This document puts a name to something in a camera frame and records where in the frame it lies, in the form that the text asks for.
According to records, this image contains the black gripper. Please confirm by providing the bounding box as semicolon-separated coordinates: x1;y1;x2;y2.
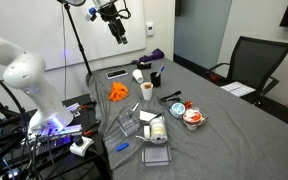
107;18;129;46

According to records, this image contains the white marker black cap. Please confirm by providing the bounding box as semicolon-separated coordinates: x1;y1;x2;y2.
131;102;141;113

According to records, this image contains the white wall thermostat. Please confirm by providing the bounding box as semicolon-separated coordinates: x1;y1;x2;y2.
145;21;155;37

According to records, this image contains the white controller black knob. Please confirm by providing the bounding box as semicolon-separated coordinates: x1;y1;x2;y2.
69;134;95;158

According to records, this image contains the red white round tin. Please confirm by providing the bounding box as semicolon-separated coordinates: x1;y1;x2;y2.
182;108;204;131

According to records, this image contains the clear tray with tins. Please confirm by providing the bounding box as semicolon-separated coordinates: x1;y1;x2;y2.
157;96;209;132

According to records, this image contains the black camera tripod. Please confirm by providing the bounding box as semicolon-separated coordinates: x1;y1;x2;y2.
62;3;95;84

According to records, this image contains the black pen cup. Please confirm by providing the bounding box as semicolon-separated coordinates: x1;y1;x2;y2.
149;71;162;88

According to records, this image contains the white framed tablet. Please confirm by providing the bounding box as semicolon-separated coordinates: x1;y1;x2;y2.
105;68;129;80

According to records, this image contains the red ribbon bow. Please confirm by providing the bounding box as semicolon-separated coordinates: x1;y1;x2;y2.
183;99;194;110

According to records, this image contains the clear plastic tray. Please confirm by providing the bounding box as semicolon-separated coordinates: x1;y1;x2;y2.
140;113;173;167

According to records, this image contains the white printed paper sheet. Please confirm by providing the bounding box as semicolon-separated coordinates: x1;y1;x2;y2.
219;80;256;98

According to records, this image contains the white card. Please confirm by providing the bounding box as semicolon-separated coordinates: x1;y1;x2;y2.
139;110;158;123

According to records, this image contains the white paper cup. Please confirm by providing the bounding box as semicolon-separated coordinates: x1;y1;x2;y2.
140;81;154;101
132;68;145;84

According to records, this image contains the orange clamp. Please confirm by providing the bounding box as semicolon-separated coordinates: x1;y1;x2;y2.
79;99;98;111
82;120;101;137

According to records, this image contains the orange cloth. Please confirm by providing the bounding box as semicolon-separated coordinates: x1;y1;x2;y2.
108;81;130;102

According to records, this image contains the grey table cloth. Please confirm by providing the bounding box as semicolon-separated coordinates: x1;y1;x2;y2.
87;57;288;180

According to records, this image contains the whiteboard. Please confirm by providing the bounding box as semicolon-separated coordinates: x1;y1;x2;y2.
0;0;147;84

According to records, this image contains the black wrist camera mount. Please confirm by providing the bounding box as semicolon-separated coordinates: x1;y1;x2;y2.
98;3;118;22

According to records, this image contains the white tape roll stack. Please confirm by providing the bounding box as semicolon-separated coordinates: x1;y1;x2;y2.
143;115;169;145

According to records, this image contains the blue capped pen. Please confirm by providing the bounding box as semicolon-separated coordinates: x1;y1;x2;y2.
154;64;166;78

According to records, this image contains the black slim tool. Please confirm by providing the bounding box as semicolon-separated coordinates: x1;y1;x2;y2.
159;90;183;103

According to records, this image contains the black robot stand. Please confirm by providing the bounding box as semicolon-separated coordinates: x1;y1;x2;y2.
0;93;113;180

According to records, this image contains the black mesh office chair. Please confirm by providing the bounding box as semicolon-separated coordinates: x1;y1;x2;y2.
206;35;288;107

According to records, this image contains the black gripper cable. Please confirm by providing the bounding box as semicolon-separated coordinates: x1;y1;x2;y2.
115;0;132;20

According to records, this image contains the small blue plastic stick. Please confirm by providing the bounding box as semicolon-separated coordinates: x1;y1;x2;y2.
115;142;130;152

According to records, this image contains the blue round tin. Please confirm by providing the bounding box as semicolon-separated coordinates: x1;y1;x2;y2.
168;101;187;120

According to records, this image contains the purple folded umbrella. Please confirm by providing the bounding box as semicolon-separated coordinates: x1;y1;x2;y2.
131;48;165;65

